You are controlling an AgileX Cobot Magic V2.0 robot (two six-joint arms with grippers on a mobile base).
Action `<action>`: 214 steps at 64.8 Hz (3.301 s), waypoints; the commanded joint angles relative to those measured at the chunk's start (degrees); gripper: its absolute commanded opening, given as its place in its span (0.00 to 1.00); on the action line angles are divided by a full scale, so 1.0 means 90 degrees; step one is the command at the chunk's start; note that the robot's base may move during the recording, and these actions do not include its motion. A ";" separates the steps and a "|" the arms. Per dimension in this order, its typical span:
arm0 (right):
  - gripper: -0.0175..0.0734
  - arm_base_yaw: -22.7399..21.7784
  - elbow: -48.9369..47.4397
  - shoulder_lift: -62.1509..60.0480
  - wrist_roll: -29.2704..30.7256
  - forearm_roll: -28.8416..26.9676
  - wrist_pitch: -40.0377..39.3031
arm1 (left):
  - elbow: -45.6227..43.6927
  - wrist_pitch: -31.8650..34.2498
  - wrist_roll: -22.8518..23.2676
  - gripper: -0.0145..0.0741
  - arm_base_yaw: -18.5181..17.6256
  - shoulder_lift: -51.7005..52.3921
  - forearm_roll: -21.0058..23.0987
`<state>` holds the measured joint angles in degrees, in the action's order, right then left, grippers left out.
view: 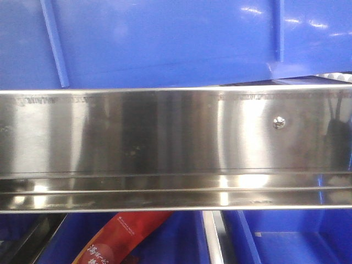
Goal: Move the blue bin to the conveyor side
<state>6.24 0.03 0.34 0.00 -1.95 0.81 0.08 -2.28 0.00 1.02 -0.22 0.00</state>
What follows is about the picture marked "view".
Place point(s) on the silver screw on rail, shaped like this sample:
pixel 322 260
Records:
pixel 279 122

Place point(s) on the blue plastic bin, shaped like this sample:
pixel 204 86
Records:
pixel 103 44

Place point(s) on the steel divider bar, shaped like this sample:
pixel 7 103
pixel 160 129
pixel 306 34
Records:
pixel 218 245

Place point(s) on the white conveyor roller strip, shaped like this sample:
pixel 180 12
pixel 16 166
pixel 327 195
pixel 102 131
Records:
pixel 345 77

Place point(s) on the left steel diagonal bar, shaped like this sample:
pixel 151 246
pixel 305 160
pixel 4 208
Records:
pixel 30 246

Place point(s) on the lower left blue bin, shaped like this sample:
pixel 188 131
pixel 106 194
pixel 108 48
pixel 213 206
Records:
pixel 180 239

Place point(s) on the lower right blue bin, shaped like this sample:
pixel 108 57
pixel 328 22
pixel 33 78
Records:
pixel 290 236

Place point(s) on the stainless steel shelf rail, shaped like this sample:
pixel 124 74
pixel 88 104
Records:
pixel 203 148

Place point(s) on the red snack package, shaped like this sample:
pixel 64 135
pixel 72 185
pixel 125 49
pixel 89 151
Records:
pixel 120 236

